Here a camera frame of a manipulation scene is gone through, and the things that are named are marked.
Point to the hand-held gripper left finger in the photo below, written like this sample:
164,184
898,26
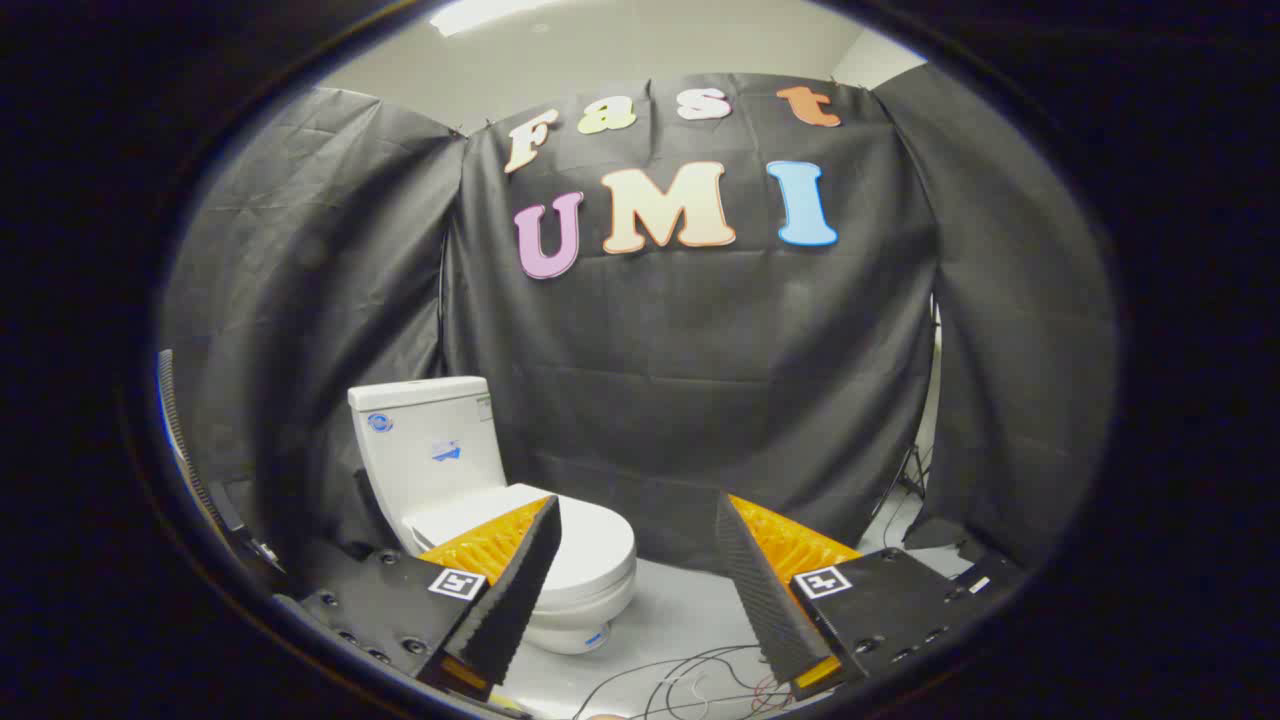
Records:
515,590

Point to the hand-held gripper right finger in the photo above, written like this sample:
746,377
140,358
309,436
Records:
765,600

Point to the white toilet lid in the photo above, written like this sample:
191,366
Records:
600,550

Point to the white ceramic toilet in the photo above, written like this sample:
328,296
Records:
430,450

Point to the black backdrop cloth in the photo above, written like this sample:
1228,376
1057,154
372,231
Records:
700,350

